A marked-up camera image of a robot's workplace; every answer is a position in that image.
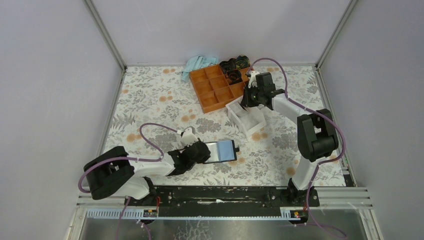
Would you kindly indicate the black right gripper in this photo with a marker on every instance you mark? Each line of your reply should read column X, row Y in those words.
column 246, row 101

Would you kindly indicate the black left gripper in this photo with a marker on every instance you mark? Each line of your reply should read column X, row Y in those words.
column 205, row 159

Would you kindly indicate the black leather card holder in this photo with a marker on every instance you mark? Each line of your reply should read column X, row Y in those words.
column 222, row 151

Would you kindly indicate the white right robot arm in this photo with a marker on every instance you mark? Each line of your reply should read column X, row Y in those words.
column 316, row 133

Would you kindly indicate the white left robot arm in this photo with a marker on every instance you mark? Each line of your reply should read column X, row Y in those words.
column 116, row 173

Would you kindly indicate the dark rolled sock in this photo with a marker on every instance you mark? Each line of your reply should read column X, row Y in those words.
column 233, row 76
column 227, row 65
column 242, row 62

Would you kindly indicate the orange compartment tray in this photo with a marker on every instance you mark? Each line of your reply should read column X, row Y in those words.
column 212, row 88

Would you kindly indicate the floral patterned table mat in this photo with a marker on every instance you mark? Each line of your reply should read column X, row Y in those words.
column 154, row 102

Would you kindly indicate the light blue cloth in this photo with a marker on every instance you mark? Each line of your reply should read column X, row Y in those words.
column 196, row 63

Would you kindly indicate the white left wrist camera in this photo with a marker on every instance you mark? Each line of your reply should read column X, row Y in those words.
column 188, row 136

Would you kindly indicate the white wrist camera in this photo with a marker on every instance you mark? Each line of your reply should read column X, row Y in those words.
column 252, row 81
column 188, row 136

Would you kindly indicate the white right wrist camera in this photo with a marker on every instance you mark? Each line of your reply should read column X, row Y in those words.
column 252, row 81

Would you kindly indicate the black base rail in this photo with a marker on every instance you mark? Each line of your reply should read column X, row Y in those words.
column 224, row 201

